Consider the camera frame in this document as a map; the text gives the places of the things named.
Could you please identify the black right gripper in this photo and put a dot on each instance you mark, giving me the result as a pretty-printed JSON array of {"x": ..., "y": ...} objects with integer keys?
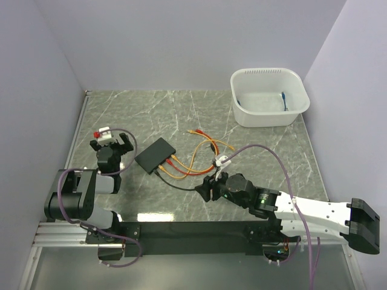
[{"x": 204, "y": 189}]

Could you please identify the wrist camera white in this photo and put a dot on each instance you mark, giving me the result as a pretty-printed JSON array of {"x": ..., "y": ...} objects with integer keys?
[
  {"x": 220, "y": 162},
  {"x": 104, "y": 136}
]

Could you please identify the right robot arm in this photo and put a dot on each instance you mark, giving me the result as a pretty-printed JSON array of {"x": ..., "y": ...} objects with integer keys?
[{"x": 281, "y": 217}]

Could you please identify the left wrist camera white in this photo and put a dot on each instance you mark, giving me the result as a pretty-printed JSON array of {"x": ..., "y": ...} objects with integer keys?
[{"x": 104, "y": 136}]

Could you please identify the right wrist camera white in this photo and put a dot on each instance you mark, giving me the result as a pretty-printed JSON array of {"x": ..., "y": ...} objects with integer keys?
[{"x": 220, "y": 162}]

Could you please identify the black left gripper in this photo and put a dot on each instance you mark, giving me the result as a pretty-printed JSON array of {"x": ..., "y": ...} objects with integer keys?
[{"x": 124, "y": 147}]

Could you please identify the black network switch box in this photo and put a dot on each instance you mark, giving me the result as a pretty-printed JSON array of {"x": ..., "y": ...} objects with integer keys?
[{"x": 155, "y": 155}]

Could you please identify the white plastic basin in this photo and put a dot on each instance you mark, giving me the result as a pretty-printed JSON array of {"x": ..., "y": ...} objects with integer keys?
[{"x": 267, "y": 97}]

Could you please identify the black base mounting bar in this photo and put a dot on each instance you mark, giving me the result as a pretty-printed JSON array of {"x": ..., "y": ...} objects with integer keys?
[{"x": 193, "y": 238}]

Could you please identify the aluminium frame rail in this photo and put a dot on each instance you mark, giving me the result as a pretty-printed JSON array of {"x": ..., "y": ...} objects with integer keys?
[{"x": 65, "y": 235}]

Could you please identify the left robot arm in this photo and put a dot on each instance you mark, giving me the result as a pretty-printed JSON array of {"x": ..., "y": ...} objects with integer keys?
[{"x": 73, "y": 191}]

